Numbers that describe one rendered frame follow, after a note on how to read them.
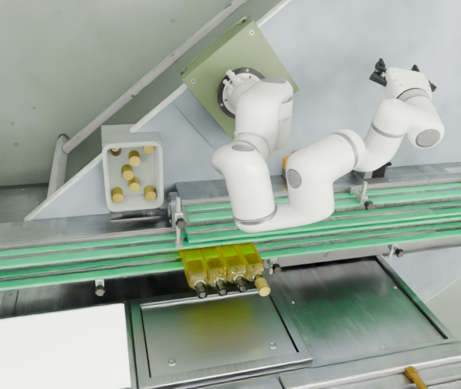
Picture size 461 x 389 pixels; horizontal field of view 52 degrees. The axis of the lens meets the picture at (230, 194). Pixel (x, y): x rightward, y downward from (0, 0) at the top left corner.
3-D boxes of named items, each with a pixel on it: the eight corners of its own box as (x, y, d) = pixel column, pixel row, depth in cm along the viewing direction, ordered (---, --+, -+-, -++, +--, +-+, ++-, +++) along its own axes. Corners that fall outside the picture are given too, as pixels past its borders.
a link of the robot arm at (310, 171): (290, 126, 100) (299, 188, 106) (212, 163, 89) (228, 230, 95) (353, 136, 88) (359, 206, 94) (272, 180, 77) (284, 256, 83)
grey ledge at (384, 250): (255, 254, 174) (264, 272, 165) (256, 234, 170) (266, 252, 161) (471, 228, 197) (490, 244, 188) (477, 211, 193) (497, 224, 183)
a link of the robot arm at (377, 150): (327, 125, 92) (390, 93, 103) (312, 174, 101) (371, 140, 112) (361, 148, 88) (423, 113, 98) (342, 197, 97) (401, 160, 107)
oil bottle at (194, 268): (178, 251, 153) (190, 293, 135) (177, 236, 151) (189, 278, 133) (195, 248, 155) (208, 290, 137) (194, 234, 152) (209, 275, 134)
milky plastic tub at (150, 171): (106, 199, 152) (106, 212, 145) (100, 133, 142) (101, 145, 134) (160, 194, 156) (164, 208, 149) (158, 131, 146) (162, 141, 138)
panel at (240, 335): (-23, 326, 136) (-53, 432, 107) (-26, 319, 135) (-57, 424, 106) (272, 287, 158) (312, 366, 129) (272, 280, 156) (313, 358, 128)
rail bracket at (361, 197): (344, 191, 160) (364, 211, 148) (348, 171, 156) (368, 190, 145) (355, 190, 161) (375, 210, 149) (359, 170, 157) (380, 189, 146)
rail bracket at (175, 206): (170, 233, 149) (176, 256, 138) (169, 186, 141) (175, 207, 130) (179, 232, 150) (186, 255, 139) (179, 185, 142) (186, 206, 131)
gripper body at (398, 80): (442, 95, 106) (428, 69, 114) (399, 87, 105) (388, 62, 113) (425, 121, 111) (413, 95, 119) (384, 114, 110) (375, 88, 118)
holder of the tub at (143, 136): (108, 212, 155) (109, 224, 148) (101, 133, 142) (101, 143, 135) (160, 208, 159) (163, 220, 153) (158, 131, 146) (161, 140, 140)
